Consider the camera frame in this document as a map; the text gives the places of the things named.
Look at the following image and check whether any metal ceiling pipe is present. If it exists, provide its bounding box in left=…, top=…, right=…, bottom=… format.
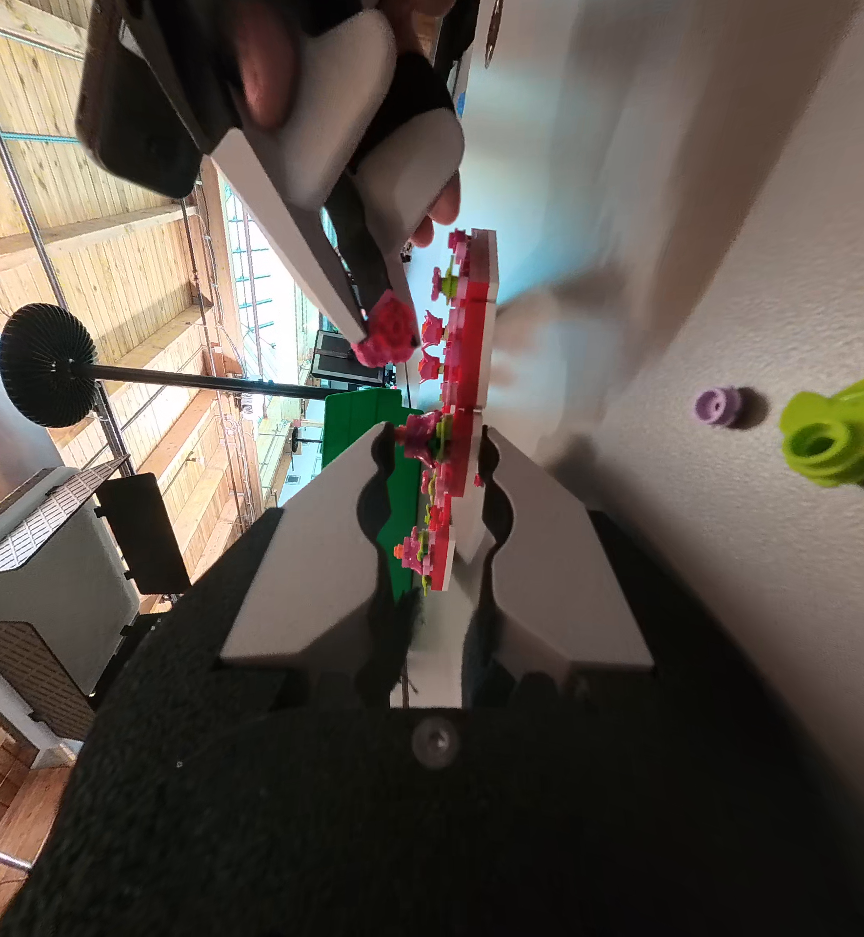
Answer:
left=0, top=33, right=136, bottom=477

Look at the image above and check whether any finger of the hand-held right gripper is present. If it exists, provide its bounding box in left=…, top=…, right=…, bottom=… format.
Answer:
left=324, top=174, right=423, bottom=346
left=207, top=126, right=368, bottom=346

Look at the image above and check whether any lilac round lego stud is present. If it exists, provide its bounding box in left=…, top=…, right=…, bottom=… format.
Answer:
left=694, top=386, right=742, bottom=428

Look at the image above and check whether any large black ribbed disc on pole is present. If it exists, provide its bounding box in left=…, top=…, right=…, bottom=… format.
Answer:
left=0, top=302, right=346, bottom=430

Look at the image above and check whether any grey ceiling unit with grilles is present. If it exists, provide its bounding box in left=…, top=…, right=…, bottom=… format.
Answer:
left=0, top=454, right=141, bottom=749

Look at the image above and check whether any dark pink lego flower piece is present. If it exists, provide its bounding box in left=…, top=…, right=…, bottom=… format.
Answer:
left=351, top=289, right=419, bottom=369

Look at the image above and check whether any black flat panel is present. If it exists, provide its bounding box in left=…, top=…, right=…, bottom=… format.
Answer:
left=95, top=472, right=192, bottom=595

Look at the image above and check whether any red lego section with heart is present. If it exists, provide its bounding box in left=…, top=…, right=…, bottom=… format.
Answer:
left=394, top=227, right=501, bottom=595

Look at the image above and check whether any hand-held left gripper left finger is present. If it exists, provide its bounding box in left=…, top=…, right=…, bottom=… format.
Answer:
left=220, top=422, right=403, bottom=707

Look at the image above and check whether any green ribbed plastic panel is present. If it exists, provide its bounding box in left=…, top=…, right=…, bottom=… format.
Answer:
left=321, top=388, right=412, bottom=606

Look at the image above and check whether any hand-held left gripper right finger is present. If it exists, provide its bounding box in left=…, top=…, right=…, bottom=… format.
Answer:
left=468, top=425, right=655, bottom=707

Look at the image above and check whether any person's right hand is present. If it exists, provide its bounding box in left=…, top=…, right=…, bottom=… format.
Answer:
left=230, top=0, right=464, bottom=250

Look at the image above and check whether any green lego leaf piece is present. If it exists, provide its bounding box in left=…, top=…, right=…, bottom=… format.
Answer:
left=779, top=368, right=864, bottom=489

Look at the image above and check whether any dark computer monitor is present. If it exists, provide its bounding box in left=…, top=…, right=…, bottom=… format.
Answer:
left=310, top=329, right=389, bottom=387

